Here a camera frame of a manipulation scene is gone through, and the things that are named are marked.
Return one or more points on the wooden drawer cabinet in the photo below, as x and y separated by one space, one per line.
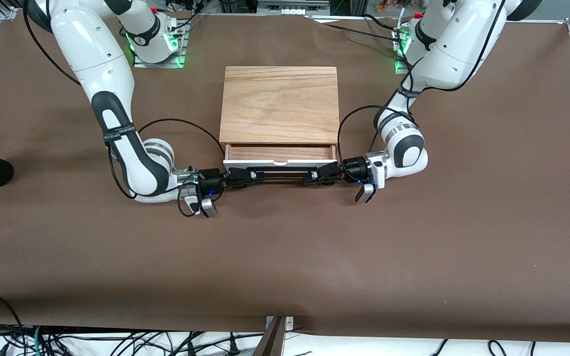
280 104

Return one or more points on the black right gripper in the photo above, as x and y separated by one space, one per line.
210 179

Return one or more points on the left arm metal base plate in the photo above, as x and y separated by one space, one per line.
401 69

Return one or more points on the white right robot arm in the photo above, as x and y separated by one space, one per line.
97 54

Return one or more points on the dark wooden beam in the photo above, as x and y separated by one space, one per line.
271 343

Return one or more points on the brown paper table cover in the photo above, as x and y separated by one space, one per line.
285 247

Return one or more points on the silver equipment box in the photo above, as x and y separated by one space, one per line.
290 7

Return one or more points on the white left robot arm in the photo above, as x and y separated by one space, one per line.
408 153

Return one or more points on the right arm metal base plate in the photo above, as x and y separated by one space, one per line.
159 65

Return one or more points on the silver metal bracket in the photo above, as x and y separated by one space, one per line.
290 324

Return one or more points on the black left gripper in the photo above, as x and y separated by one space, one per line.
354 169

